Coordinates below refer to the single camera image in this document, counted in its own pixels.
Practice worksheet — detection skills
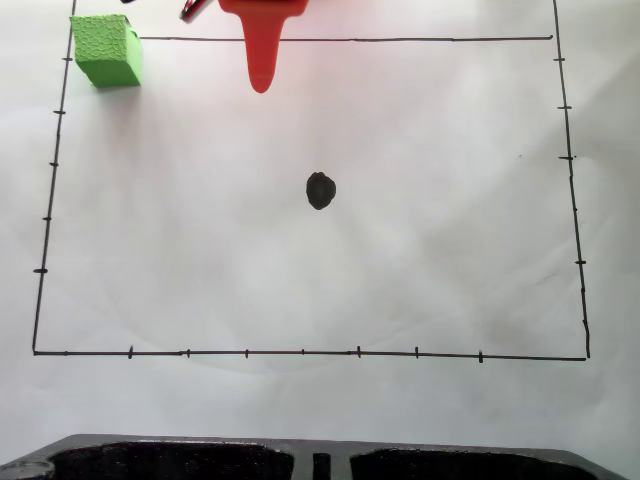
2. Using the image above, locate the green foam block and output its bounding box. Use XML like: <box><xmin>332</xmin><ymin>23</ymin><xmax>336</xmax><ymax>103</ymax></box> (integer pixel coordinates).
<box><xmin>68</xmin><ymin>13</ymin><xmax>145</xmax><ymax>90</ymax></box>

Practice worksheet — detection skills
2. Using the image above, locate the white paper sheet with rectangle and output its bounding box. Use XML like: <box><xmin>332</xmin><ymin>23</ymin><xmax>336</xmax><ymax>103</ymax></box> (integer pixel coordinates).
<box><xmin>0</xmin><ymin>0</ymin><xmax>640</xmax><ymax>454</ymax></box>

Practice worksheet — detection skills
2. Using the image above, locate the red and black wire bundle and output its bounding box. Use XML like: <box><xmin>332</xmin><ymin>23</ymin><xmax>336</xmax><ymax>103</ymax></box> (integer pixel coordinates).
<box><xmin>179</xmin><ymin>0</ymin><xmax>212</xmax><ymax>25</ymax></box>

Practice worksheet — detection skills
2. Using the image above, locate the black moulded plastic frame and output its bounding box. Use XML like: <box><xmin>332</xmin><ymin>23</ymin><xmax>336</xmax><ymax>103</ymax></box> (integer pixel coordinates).
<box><xmin>0</xmin><ymin>433</ymin><xmax>640</xmax><ymax>480</ymax></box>

